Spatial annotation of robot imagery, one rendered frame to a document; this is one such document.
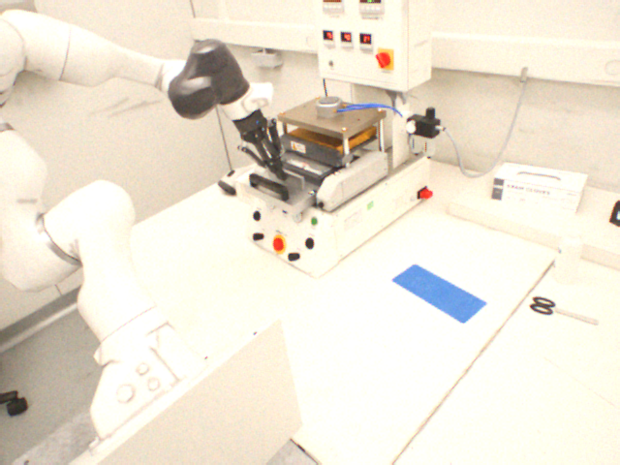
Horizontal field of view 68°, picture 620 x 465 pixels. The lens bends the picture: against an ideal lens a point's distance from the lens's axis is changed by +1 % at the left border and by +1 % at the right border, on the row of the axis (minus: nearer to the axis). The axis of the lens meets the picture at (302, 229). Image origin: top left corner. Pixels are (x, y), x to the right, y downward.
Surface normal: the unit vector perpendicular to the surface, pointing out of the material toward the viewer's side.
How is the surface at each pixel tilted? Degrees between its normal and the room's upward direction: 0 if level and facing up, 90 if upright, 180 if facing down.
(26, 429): 0
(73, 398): 0
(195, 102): 96
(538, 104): 90
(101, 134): 90
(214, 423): 90
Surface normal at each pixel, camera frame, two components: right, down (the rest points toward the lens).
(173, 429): 0.70, 0.33
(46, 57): 0.39, 0.75
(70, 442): -0.13, -0.82
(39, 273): 0.30, 0.56
